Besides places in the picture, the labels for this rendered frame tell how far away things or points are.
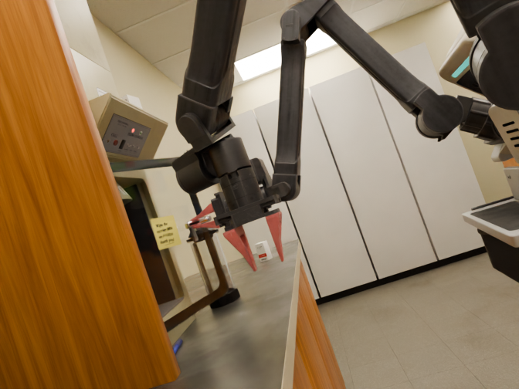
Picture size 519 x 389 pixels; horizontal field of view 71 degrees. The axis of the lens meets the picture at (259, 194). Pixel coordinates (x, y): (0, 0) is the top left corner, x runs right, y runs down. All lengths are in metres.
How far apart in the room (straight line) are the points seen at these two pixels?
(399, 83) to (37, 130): 0.73
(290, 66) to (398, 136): 3.14
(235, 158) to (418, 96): 0.44
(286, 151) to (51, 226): 0.51
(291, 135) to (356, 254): 3.12
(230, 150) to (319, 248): 3.35
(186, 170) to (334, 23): 0.50
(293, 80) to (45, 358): 0.76
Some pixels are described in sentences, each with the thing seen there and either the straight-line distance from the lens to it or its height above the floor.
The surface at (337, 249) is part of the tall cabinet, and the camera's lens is 3.87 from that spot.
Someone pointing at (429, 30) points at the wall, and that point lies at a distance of 4.83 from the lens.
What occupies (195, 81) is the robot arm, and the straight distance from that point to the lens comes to 0.53.
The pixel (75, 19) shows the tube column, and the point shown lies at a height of 1.82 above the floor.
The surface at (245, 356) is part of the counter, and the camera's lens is 0.71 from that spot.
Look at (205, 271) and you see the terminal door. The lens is 0.98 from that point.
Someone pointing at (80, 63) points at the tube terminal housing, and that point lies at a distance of 1.07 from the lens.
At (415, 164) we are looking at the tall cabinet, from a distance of 3.98.
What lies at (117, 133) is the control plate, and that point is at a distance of 0.90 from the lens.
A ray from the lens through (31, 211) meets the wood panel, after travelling 0.80.
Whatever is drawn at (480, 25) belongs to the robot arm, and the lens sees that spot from 0.42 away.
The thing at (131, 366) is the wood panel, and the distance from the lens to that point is 0.76.
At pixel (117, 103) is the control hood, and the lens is 0.86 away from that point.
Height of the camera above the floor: 1.18
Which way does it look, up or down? 2 degrees up
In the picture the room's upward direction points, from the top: 20 degrees counter-clockwise
